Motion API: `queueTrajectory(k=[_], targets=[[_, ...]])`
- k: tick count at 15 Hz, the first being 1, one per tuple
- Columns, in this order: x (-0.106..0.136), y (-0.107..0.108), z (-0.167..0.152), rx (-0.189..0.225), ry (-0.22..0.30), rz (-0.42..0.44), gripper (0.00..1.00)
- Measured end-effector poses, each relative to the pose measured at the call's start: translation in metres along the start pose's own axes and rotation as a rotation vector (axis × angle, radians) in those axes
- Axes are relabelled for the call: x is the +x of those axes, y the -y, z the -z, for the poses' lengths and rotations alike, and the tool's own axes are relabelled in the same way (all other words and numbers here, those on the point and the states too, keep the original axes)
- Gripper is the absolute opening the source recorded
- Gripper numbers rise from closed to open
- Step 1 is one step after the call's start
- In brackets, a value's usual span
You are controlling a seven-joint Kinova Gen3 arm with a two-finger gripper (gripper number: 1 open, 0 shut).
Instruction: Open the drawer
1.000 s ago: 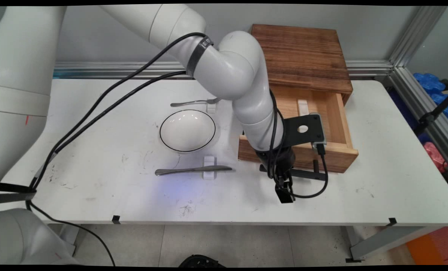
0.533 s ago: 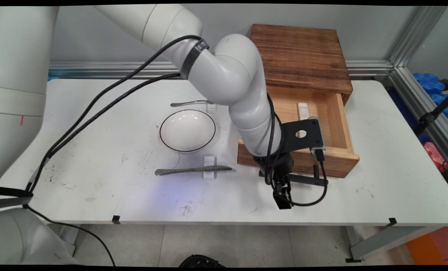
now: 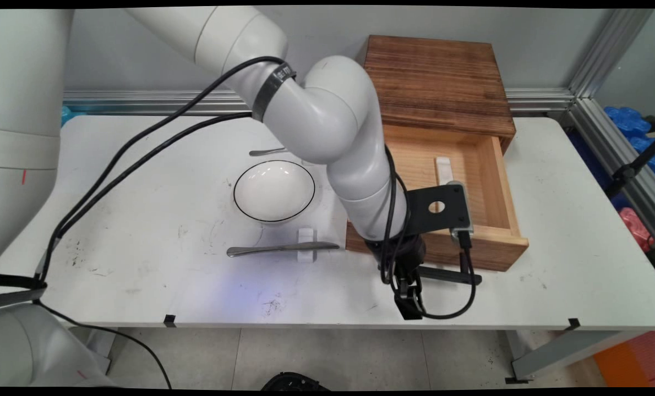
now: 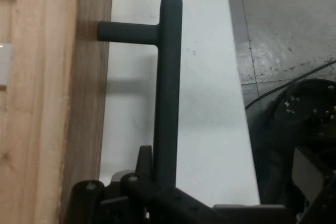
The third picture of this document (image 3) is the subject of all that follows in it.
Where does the orange box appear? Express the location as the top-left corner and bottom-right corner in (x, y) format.
(592, 331), (655, 388)

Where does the silver metal knife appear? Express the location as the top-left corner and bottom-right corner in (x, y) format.
(226, 241), (341, 257)

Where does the long black cable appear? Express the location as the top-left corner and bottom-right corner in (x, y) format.
(0, 55), (290, 389)
(33, 110), (478, 321)

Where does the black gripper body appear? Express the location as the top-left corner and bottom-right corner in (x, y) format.
(366, 233), (428, 276)

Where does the grey metal table leg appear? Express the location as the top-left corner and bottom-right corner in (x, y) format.
(85, 327), (120, 376)
(505, 330), (645, 384)

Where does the white plate with black rim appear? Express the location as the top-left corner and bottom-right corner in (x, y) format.
(233, 159), (317, 224)

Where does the horizontal aluminium frame rail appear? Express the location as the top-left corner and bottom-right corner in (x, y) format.
(62, 88), (576, 117)

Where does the slanted aluminium frame rail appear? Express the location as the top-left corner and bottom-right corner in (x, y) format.
(567, 98), (655, 248)

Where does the pink plastic bag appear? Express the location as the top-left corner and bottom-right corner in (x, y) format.
(619, 207), (654, 253)

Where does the black velcro strap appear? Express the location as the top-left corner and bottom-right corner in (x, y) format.
(0, 273), (48, 310)
(250, 63), (297, 123)

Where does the black round object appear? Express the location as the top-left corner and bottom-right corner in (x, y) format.
(261, 372), (331, 391)

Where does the white cutlery rest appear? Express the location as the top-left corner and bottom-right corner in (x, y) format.
(296, 228), (318, 263)
(435, 157), (454, 188)

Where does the wooden drawer with black handle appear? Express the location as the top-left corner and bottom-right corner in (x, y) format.
(345, 124), (530, 287)

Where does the upright aluminium frame post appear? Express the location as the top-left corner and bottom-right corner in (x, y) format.
(567, 8), (655, 100)

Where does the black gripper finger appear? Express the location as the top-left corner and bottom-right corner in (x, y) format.
(394, 272), (417, 320)
(412, 274), (425, 321)

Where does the black stand rod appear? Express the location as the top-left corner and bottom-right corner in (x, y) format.
(603, 115), (655, 199)

